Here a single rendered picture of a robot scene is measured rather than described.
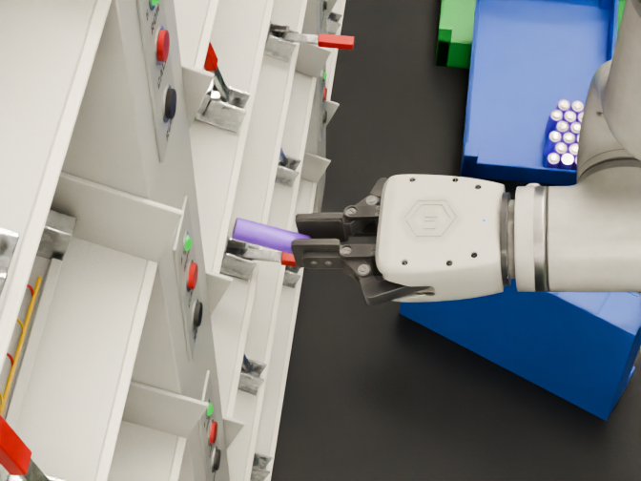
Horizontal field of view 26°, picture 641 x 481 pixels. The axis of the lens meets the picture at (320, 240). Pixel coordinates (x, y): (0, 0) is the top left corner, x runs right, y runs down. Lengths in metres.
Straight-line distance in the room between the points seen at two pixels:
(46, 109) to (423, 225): 0.58
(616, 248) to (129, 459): 0.41
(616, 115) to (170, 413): 0.36
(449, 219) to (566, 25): 1.01
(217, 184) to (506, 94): 1.03
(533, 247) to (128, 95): 0.49
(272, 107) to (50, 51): 0.79
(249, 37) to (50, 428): 0.52
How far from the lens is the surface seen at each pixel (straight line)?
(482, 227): 1.09
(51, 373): 0.72
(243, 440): 1.38
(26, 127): 0.56
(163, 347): 0.84
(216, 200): 1.03
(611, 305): 1.63
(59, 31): 0.59
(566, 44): 2.07
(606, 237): 1.08
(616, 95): 0.97
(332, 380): 1.78
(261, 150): 1.32
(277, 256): 1.22
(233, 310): 1.21
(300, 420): 1.75
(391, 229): 1.10
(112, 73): 0.65
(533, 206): 1.09
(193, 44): 0.86
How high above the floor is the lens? 1.53
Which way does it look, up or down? 54 degrees down
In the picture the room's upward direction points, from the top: straight up
